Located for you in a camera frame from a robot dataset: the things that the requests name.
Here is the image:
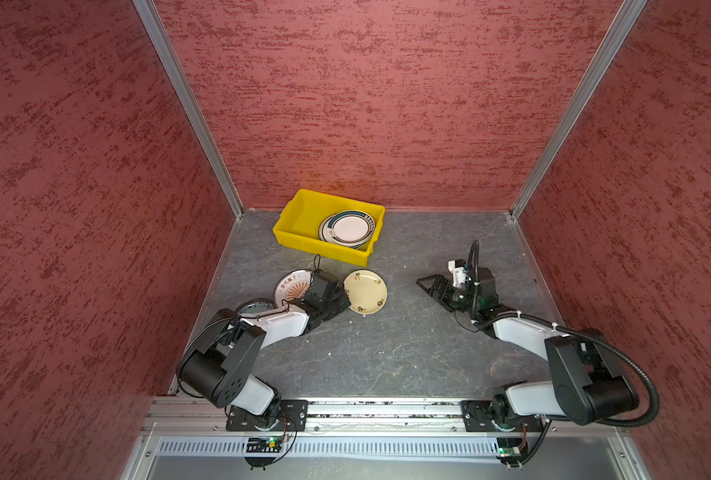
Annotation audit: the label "white plate orange sunburst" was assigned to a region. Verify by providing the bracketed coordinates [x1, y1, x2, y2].
[274, 269, 313, 307]

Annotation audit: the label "black corrugated cable conduit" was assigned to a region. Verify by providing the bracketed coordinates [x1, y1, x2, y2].
[465, 239, 661, 429]

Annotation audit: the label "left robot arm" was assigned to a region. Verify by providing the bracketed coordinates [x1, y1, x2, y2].
[176, 269, 350, 431]

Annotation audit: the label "yellow plastic bin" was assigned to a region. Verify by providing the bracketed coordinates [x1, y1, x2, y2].
[273, 189, 387, 267]

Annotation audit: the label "aluminium corner post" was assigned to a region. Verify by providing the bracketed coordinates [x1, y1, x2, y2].
[509, 0, 647, 223]
[133, 0, 246, 220]

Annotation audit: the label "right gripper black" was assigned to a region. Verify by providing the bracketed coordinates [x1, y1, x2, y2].
[415, 274, 479, 313]

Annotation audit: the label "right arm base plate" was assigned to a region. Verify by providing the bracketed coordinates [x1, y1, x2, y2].
[461, 397, 543, 433]

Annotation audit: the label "right aluminium corner post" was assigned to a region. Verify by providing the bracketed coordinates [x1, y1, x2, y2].
[509, 0, 647, 223]

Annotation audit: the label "cream plate small motifs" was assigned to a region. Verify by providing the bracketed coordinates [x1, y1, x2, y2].
[344, 269, 389, 316]

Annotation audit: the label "controller board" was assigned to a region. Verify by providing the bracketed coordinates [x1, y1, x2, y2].
[495, 437, 527, 465]
[246, 437, 284, 455]

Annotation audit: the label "left aluminium corner post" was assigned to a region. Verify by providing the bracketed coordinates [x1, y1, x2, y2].
[133, 0, 246, 220]

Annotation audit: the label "aluminium front rail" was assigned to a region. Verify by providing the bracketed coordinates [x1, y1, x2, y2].
[142, 395, 629, 436]

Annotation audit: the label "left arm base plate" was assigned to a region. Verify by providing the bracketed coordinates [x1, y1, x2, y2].
[226, 399, 310, 433]

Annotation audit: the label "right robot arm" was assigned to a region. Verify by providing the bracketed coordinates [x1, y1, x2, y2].
[417, 261, 639, 431]

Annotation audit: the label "teal patterned small plate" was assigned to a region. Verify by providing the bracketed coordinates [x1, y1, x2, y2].
[236, 298, 277, 317]

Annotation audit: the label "right controller board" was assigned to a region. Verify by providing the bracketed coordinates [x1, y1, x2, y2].
[495, 437, 527, 465]

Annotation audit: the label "left controller board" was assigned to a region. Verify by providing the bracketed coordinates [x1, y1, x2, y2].
[246, 437, 284, 455]

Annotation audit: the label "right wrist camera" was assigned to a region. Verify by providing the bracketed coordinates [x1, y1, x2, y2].
[447, 259, 469, 289]

